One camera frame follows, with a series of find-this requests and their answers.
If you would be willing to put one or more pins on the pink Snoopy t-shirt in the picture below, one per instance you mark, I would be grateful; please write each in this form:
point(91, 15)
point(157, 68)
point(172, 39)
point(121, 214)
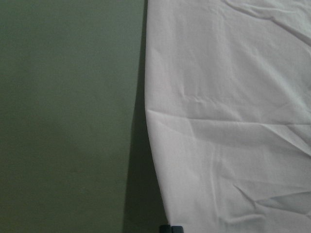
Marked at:
point(228, 108)

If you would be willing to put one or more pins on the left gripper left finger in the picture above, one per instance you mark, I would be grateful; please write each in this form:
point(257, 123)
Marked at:
point(165, 229)

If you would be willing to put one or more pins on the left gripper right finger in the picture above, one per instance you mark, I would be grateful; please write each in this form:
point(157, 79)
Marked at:
point(177, 229)

